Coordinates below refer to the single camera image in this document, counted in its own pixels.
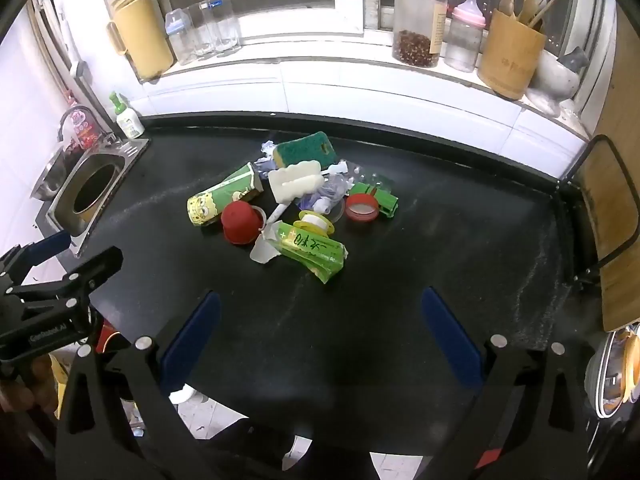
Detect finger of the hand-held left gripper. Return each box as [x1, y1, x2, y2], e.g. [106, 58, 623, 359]
[0, 232, 73, 281]
[10, 246, 124, 311]

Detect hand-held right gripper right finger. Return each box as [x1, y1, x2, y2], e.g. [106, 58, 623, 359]
[420, 286, 588, 480]

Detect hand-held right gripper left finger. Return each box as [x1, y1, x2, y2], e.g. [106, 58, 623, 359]
[56, 290, 223, 480]

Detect steel countertop bin opening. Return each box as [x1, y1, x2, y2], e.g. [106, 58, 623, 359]
[47, 138, 151, 251]

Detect green toy gun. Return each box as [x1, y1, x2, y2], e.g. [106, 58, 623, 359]
[347, 172, 400, 218]

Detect person's left hand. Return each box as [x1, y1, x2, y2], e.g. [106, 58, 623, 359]
[0, 352, 58, 416]

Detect steel sink basin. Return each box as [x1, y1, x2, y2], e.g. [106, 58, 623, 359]
[30, 145, 76, 201]

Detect red bucket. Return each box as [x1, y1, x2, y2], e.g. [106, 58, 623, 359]
[95, 320, 133, 356]

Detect torn white paper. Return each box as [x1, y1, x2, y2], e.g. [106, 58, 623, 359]
[250, 225, 283, 265]

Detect red detergent bottle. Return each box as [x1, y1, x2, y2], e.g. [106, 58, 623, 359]
[64, 91, 103, 150]

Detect red plastic cup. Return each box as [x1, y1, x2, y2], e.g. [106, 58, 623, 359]
[221, 201, 266, 246]

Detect steel faucet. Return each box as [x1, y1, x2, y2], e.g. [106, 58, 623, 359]
[57, 106, 118, 148]

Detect yellow-green cartoon carton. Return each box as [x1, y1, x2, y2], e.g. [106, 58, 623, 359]
[187, 162, 264, 227]

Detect green-capped dish soap bottle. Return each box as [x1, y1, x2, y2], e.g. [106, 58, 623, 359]
[109, 91, 146, 140]

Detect green drink pouch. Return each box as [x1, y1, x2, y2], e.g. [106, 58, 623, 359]
[267, 220, 348, 285]

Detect stack of dishes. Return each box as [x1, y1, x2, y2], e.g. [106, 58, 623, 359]
[582, 322, 640, 418]

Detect white hanging brush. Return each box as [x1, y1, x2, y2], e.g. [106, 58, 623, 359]
[65, 35, 88, 78]

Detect silver blister pack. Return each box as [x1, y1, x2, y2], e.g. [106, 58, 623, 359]
[350, 162, 393, 192]

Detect white foam bottle brush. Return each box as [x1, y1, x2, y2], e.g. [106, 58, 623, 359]
[267, 160, 346, 223]

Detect clear plastic dome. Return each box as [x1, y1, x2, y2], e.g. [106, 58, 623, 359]
[300, 175, 351, 221]

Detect crumpled white-purple wrapper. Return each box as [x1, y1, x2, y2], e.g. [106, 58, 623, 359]
[254, 139, 281, 176]

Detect wooden cutting board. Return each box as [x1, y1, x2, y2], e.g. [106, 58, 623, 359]
[582, 10, 640, 331]

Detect green and yellow sponge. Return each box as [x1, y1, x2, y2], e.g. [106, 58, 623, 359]
[272, 131, 338, 170]

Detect yellow plastic pitcher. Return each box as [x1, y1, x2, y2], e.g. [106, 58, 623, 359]
[106, 0, 175, 82]

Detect blue-capped baby bottle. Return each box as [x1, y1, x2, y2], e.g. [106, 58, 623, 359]
[165, 9, 197, 66]

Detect clear drinking glass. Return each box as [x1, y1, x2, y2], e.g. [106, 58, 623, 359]
[187, 2, 218, 58]
[202, 0, 242, 56]

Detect bamboo utensil holder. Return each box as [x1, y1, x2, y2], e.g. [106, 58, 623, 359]
[476, 8, 547, 101]

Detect pink-capped baby bottle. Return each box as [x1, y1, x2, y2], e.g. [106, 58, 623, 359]
[444, 0, 487, 73]

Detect clear jar of dried peppers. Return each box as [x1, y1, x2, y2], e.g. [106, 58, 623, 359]
[392, 0, 447, 68]

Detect red lid ring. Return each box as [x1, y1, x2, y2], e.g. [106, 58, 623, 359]
[345, 193, 379, 222]

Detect yellow tape ring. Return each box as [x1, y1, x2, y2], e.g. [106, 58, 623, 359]
[298, 210, 336, 237]

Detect black wire rack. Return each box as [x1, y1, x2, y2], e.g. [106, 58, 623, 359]
[555, 134, 638, 296]

